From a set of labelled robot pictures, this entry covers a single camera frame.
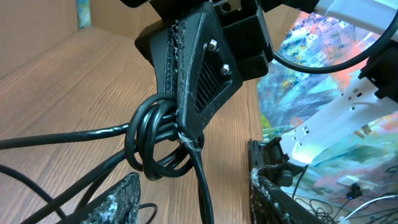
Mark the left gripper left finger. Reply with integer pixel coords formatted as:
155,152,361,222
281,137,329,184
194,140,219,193
59,172,141,224

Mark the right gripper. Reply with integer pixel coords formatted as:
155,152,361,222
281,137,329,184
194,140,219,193
135,1,274,138

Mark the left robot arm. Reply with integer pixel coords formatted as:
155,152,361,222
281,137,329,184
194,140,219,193
62,42,397,223

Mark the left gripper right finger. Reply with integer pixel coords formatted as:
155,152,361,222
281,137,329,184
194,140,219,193
250,168,323,224

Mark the right camera cable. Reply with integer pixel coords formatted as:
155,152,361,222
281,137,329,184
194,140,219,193
272,9,398,75

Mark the floor cable clutter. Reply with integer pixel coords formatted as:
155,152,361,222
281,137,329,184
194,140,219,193
292,164,398,224

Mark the black usb cable bundle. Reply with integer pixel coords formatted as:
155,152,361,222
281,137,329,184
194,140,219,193
0,92,215,224

